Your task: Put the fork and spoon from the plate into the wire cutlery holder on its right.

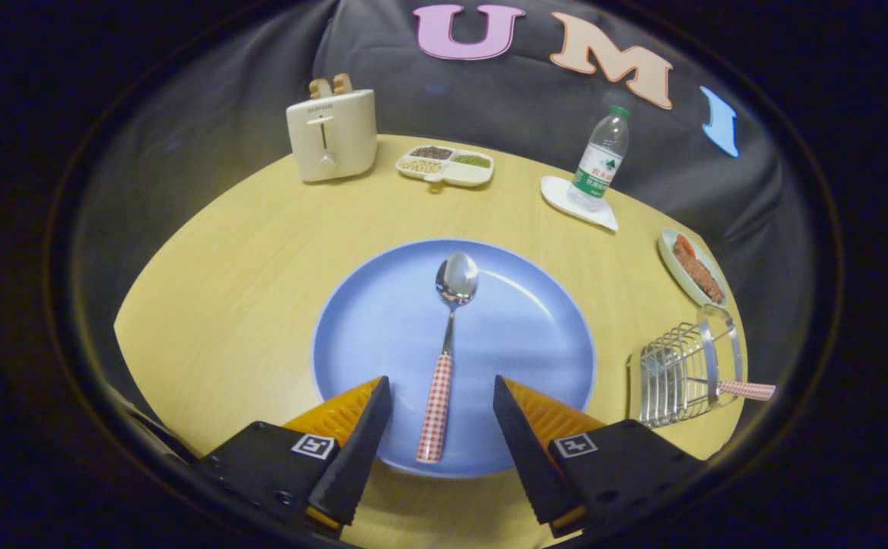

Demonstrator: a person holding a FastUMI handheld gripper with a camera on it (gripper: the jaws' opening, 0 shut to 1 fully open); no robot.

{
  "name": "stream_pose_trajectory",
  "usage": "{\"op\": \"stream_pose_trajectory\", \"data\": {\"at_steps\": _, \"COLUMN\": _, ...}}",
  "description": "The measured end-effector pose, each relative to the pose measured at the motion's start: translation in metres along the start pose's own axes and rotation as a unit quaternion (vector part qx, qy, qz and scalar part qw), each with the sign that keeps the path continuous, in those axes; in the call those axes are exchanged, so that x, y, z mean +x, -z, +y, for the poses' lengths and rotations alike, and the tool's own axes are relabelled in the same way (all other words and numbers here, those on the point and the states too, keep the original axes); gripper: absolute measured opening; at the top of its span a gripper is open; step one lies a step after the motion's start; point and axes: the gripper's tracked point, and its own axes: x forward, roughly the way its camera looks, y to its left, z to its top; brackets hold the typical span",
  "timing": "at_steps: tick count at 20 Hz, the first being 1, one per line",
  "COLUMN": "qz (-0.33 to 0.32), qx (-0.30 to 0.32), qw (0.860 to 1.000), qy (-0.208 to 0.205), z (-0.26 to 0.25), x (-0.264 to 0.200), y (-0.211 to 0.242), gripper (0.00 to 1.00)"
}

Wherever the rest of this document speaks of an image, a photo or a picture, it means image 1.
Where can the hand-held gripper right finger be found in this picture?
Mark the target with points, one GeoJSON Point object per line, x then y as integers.
{"type": "Point", "coordinates": [528, 457]}

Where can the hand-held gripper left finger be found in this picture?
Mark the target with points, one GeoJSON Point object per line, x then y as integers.
{"type": "Point", "coordinates": [360, 450]}

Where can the blue round plate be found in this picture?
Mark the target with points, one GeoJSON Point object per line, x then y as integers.
{"type": "Point", "coordinates": [520, 335]}

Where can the pale green food plate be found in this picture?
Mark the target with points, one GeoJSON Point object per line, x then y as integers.
{"type": "Point", "coordinates": [677, 267]}

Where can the grilled meat slices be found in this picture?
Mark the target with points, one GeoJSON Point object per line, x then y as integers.
{"type": "Point", "coordinates": [699, 271]}

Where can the white square coaster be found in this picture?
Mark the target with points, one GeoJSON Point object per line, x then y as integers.
{"type": "Point", "coordinates": [558, 197]}

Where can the white divided snack dish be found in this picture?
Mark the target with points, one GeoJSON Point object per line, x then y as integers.
{"type": "Point", "coordinates": [459, 174]}

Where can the clear water bottle green cap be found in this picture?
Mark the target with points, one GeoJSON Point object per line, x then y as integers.
{"type": "Point", "coordinates": [600, 164]}

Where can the cream toaster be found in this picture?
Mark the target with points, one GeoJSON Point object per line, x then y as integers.
{"type": "Point", "coordinates": [333, 137]}

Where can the black backdrop cloth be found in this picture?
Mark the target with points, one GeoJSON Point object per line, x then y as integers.
{"type": "Point", "coordinates": [535, 99]}

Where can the toasted bread slice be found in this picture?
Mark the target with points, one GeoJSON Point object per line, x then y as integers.
{"type": "Point", "coordinates": [342, 84]}
{"type": "Point", "coordinates": [320, 88]}

